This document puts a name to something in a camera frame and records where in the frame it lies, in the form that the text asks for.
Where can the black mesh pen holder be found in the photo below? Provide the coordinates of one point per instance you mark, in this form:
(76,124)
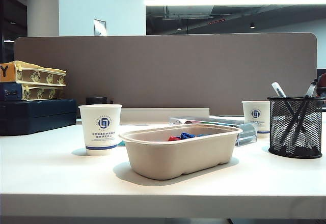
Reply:
(315,132)

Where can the brown desk divider panel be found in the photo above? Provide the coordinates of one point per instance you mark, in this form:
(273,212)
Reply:
(165,76)

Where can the teal magnetic letter package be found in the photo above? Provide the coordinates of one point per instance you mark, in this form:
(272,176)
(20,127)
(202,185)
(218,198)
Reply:
(198,121)

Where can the blue round magnetic letter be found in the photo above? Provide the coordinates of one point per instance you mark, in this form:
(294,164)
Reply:
(187,135)

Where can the beige pulp fibre tray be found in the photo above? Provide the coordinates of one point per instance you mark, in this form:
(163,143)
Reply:
(178,155)

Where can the black mug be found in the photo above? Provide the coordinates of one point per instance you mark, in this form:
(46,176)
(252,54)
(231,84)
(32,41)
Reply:
(96,100)

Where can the white paper cup blue logo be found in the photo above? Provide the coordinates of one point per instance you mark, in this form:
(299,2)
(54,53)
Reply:
(99,132)
(256,122)

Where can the clear plastic chip case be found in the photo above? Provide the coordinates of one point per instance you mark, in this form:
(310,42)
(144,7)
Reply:
(247,135)

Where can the red ceiling sign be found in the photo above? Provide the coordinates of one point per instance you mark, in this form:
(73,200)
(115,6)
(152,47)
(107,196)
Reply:
(216,21)

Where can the white ceiling strip light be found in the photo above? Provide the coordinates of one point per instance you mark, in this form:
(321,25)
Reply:
(229,1)

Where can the yellow patterned flat box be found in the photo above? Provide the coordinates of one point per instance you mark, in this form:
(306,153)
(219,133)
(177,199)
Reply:
(40,92)
(38,71)

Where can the dark blue plastic case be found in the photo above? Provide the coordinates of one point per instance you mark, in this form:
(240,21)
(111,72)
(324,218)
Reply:
(38,117)

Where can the small blue box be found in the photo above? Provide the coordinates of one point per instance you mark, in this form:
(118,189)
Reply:
(10,91)

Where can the orange box with letter Y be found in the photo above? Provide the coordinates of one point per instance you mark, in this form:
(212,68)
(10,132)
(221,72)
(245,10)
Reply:
(6,72)

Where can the small wall sign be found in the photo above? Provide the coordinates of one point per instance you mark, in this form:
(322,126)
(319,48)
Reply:
(99,27)

